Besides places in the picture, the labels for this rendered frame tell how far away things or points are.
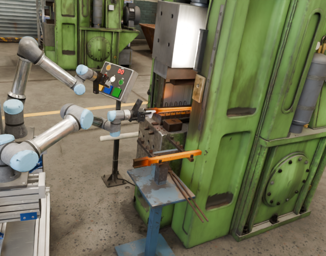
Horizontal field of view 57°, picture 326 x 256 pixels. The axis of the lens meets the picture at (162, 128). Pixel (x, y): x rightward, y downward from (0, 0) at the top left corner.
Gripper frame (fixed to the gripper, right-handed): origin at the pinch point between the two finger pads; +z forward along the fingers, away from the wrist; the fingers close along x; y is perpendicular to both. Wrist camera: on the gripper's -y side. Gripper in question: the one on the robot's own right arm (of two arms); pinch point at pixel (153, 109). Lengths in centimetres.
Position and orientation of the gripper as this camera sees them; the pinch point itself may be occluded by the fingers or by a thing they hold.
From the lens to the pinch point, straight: 223.5
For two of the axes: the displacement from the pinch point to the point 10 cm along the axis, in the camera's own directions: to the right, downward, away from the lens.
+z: 8.7, -1.0, 4.8
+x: 4.7, 4.2, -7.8
